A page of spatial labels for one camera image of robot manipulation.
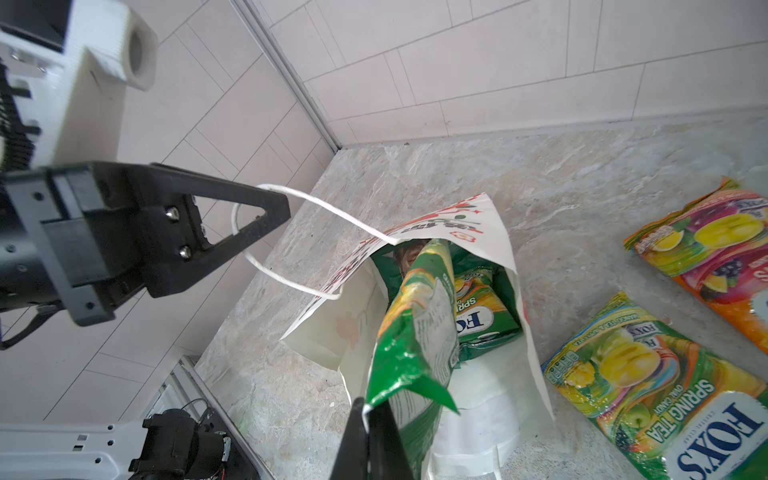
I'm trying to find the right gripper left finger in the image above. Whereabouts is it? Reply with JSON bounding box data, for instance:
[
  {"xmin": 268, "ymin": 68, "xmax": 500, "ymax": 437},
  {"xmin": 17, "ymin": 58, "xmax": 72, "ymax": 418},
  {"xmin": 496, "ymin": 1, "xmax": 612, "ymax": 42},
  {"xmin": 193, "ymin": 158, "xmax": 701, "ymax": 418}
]
[{"xmin": 329, "ymin": 397, "xmax": 369, "ymax": 480}]

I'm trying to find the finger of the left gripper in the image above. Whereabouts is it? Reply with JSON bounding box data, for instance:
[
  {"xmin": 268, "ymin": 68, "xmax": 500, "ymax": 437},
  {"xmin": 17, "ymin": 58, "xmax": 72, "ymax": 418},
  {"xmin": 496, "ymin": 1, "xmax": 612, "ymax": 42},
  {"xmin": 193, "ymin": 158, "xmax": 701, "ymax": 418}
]
[{"xmin": 127, "ymin": 164, "xmax": 291, "ymax": 298}]

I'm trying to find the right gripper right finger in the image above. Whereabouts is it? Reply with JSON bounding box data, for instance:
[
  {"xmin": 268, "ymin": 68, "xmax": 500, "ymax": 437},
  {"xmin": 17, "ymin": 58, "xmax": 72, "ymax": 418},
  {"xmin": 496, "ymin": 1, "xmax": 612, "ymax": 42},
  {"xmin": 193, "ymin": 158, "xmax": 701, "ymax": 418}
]
[{"xmin": 368, "ymin": 403, "xmax": 414, "ymax": 480}]

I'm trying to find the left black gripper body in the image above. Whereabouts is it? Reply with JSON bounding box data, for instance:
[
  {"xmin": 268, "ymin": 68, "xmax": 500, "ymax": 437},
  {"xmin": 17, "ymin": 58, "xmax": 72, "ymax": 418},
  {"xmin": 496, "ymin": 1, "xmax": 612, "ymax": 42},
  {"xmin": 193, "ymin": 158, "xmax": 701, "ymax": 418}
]
[{"xmin": 1, "ymin": 162, "xmax": 145, "ymax": 327}]

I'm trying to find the green fox's candy bag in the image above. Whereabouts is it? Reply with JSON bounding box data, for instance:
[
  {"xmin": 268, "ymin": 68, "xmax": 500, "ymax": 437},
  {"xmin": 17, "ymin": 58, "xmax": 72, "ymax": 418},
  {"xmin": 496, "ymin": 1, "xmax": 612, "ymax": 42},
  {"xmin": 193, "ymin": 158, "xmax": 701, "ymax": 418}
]
[
  {"xmin": 363, "ymin": 238, "xmax": 459, "ymax": 479},
  {"xmin": 454, "ymin": 264, "xmax": 522, "ymax": 362}
]

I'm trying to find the white flowered paper bag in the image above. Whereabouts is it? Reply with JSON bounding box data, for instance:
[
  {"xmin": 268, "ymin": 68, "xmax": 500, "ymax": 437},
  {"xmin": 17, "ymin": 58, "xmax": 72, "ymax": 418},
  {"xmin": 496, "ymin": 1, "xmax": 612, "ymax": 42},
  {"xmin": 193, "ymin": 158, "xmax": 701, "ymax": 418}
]
[{"xmin": 282, "ymin": 193, "xmax": 553, "ymax": 479}]

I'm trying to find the green Fox's spring tea bag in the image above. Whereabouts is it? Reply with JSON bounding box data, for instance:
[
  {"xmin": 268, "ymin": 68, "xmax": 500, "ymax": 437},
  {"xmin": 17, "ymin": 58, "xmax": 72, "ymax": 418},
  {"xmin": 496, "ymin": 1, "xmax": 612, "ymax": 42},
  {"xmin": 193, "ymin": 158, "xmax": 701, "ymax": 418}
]
[{"xmin": 542, "ymin": 292, "xmax": 767, "ymax": 479}]

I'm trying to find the orange Fox's fruits candy bag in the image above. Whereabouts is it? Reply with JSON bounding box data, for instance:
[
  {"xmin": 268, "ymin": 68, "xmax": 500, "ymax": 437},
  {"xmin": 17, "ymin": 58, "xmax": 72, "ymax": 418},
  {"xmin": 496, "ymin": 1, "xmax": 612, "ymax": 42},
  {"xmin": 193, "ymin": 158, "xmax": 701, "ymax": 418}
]
[{"xmin": 624, "ymin": 177, "xmax": 767, "ymax": 352}]

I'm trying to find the dark green snack packet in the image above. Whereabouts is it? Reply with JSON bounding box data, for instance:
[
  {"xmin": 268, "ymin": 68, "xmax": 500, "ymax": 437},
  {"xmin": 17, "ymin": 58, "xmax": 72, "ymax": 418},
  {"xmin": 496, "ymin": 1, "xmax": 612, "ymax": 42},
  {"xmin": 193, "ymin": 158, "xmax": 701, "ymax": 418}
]
[{"xmin": 371, "ymin": 239, "xmax": 515, "ymax": 303}]

